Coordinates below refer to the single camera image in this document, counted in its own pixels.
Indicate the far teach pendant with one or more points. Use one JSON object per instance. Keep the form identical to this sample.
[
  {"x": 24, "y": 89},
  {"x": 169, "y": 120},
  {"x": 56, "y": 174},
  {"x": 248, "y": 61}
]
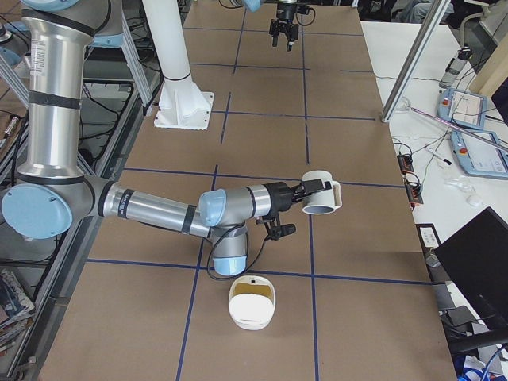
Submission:
[{"x": 466, "y": 109}]

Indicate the orange circuit board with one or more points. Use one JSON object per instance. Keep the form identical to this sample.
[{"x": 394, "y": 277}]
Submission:
[
  {"x": 405, "y": 162},
  {"x": 414, "y": 192}
]

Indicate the black laptop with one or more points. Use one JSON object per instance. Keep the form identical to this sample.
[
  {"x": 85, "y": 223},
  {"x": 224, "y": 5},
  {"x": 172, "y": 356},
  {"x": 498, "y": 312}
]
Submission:
[{"x": 475, "y": 259}]

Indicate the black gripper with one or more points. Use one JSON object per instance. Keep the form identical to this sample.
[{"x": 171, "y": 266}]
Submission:
[
  {"x": 285, "y": 13},
  {"x": 281, "y": 194}
]

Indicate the stack of magazines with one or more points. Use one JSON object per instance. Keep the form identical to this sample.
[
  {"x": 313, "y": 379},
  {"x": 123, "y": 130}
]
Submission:
[{"x": 17, "y": 309}]

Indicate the orange circuit board near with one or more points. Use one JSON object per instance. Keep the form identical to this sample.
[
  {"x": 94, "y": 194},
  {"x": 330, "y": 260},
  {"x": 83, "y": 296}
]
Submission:
[{"x": 414, "y": 192}]

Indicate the near teach pendant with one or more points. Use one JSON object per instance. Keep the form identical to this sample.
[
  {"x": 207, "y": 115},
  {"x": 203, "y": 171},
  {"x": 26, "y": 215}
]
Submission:
[{"x": 478, "y": 158}]

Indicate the aluminium frame post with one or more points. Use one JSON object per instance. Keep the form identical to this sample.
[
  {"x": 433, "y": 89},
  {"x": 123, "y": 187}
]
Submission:
[{"x": 436, "y": 12}]

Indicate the white lidded bin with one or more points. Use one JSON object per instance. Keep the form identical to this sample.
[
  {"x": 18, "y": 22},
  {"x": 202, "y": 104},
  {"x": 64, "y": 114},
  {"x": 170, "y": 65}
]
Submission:
[{"x": 252, "y": 302}]

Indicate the orange circuit board far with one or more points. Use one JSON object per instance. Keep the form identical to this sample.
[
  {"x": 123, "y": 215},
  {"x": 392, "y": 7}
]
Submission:
[{"x": 405, "y": 162}]

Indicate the white ribbed mug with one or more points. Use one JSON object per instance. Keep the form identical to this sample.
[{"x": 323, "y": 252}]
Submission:
[{"x": 328, "y": 197}]

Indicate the black marker pen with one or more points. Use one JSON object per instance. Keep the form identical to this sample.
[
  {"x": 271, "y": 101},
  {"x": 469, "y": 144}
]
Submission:
[{"x": 437, "y": 155}]

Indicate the teach pendant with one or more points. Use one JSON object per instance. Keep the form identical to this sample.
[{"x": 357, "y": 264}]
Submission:
[
  {"x": 478, "y": 158},
  {"x": 466, "y": 109}
]

